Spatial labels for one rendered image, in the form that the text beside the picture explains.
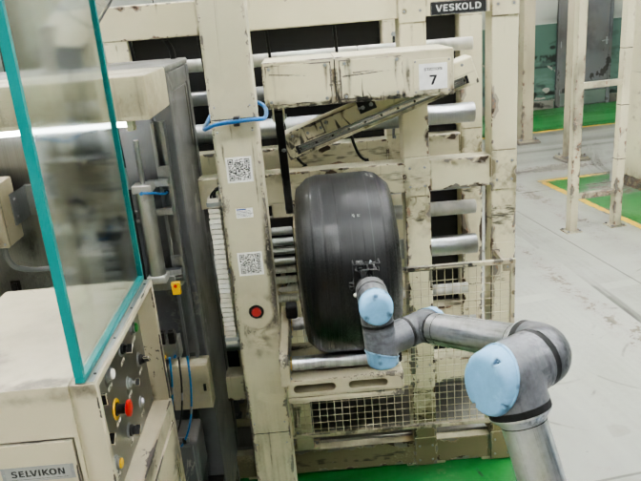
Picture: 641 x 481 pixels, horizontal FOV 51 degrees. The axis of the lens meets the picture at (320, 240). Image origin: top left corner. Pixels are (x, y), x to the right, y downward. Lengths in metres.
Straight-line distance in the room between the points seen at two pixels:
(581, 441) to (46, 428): 2.47
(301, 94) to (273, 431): 1.10
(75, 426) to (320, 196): 0.91
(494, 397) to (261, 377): 1.10
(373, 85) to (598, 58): 10.78
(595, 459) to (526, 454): 1.98
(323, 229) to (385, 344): 0.45
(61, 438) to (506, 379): 0.88
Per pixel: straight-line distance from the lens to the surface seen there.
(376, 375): 2.11
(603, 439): 3.42
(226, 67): 1.92
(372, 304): 1.50
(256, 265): 2.05
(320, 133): 2.34
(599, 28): 12.81
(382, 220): 1.89
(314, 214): 1.90
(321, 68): 2.18
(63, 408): 1.48
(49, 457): 1.54
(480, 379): 1.27
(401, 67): 2.20
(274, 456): 2.38
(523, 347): 1.28
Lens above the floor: 1.93
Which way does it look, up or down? 19 degrees down
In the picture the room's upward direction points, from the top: 5 degrees counter-clockwise
